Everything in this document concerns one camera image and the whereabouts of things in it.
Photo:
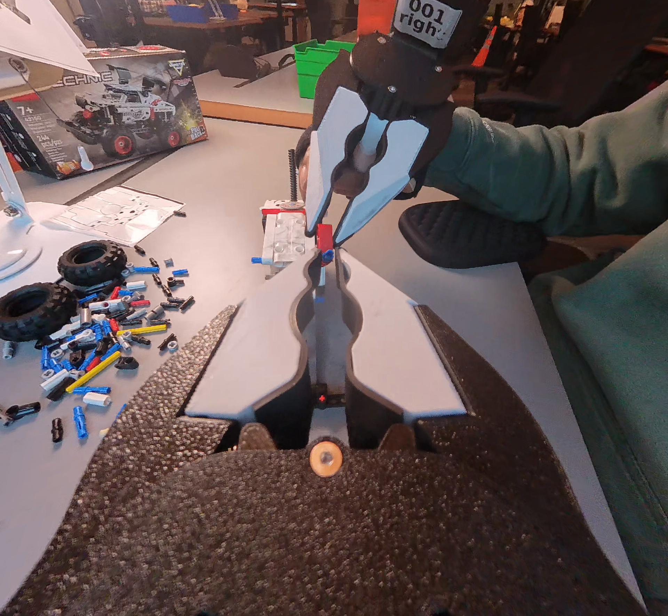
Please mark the blue plastic bin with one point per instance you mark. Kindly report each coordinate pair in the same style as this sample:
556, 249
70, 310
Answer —
193, 13

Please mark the toy truck cardboard box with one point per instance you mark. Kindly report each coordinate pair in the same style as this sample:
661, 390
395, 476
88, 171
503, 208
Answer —
130, 104

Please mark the orange plastic bin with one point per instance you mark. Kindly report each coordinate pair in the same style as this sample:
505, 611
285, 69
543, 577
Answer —
375, 11

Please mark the person's right hand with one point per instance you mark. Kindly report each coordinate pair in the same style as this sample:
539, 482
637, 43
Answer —
348, 184

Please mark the person's green sweatshirt torso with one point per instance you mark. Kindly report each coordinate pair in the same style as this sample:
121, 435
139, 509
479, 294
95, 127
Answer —
616, 365

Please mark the black toy tyre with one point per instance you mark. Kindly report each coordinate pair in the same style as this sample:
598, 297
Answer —
15, 326
70, 269

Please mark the black ridged rod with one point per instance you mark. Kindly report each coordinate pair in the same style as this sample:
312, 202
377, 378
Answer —
291, 172

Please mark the black chair armrest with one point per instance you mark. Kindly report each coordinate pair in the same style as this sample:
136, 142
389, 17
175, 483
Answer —
469, 235

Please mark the blue brick pin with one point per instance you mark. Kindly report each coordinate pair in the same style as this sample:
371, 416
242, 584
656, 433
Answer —
327, 257

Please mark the green plastic bin stack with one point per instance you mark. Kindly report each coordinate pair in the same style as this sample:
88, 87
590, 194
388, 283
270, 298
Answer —
313, 68

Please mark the grey desk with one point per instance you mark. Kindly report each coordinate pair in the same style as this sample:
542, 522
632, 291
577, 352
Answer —
208, 172

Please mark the white instruction booklet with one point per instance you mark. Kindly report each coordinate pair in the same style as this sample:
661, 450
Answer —
31, 26

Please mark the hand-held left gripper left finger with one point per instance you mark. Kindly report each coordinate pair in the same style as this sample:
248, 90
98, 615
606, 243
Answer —
250, 350

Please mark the white sticker sheet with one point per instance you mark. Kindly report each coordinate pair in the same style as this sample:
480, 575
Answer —
115, 214

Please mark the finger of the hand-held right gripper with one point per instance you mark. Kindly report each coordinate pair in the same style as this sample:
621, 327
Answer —
326, 157
399, 157

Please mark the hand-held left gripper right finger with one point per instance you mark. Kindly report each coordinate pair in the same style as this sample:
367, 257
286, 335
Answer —
402, 350

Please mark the red short brick beam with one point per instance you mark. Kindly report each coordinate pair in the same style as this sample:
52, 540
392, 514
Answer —
323, 234

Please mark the pile of small brick parts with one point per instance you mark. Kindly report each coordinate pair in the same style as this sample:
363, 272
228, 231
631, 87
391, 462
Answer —
94, 371

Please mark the orange traffic cone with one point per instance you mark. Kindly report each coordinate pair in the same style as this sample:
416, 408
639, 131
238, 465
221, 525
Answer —
485, 50

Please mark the white brick toy truck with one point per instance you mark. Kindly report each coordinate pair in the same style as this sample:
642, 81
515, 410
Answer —
284, 240

